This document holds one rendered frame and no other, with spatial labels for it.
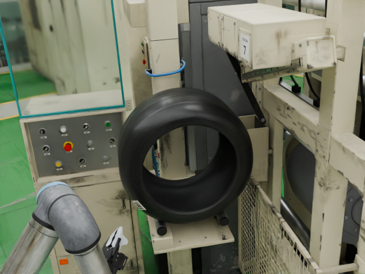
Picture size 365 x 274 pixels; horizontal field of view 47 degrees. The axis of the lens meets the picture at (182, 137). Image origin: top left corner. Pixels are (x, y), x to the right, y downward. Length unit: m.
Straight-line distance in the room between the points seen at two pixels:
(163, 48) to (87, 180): 0.91
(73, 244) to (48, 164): 1.19
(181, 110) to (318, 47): 0.58
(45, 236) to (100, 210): 1.13
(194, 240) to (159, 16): 1.01
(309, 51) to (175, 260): 1.51
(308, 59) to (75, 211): 0.83
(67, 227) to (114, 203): 1.22
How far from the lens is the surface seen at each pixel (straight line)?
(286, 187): 2.61
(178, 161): 2.11
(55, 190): 1.39
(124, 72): 5.19
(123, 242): 1.72
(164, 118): 1.62
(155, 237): 1.88
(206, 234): 1.98
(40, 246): 1.41
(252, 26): 1.35
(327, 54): 1.36
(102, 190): 2.44
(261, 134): 2.09
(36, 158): 2.43
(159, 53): 1.93
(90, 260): 1.35
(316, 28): 1.43
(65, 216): 1.29
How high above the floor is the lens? 1.97
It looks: 23 degrees down
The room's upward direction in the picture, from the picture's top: 4 degrees counter-clockwise
